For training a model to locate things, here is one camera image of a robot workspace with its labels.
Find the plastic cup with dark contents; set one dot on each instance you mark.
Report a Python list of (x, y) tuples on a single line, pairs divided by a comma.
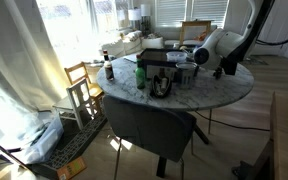
[(197, 70)]

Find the white sofa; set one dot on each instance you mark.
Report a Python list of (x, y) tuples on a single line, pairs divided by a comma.
[(127, 43)]

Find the wooden child chair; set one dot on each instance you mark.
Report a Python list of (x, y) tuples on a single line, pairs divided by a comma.
[(92, 88)]

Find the green bottle red cap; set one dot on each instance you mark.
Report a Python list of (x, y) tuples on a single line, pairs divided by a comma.
[(140, 75)]

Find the dark sauce bottle red cap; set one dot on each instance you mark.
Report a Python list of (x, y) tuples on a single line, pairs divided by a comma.
[(109, 68)]

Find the clear plastic storage bin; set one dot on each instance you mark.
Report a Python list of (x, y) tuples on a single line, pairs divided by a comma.
[(44, 140)]

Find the light wooden bench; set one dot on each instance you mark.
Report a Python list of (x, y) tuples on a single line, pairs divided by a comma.
[(287, 140)]

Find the grey upholstered chair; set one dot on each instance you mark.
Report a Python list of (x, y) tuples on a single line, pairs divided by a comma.
[(147, 126)]

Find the round clear plastic tub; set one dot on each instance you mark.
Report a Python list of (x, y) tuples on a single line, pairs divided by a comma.
[(176, 56)]

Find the wooden chair by window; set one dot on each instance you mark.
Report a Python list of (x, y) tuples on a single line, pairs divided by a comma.
[(196, 23)]

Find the orange plush toy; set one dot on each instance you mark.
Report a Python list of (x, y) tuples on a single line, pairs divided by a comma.
[(202, 36)]

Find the white sheer curtain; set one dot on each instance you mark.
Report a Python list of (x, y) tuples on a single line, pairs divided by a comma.
[(14, 60)]

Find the white child chair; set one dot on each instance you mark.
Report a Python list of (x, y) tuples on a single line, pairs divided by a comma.
[(75, 100)]

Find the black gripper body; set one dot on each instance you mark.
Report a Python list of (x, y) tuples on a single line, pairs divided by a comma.
[(229, 66)]

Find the clear plastic measuring cup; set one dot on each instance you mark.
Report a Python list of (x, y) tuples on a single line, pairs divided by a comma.
[(186, 75)]

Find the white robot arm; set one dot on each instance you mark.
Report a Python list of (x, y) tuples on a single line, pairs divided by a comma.
[(217, 46)]

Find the white window blinds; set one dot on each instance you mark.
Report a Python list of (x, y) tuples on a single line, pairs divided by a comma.
[(184, 13)]

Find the orange cardboard box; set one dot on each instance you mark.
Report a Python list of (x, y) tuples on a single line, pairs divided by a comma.
[(71, 168)]

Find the black table base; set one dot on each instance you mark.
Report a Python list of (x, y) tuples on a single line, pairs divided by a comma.
[(161, 166)]

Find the black lattice crate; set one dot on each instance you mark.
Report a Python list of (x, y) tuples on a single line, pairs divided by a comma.
[(74, 143)]

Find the floor lamp white shade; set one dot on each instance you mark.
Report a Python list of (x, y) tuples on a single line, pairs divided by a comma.
[(134, 14), (145, 10)]

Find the black open box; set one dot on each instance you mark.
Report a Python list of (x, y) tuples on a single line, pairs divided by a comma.
[(157, 56)]

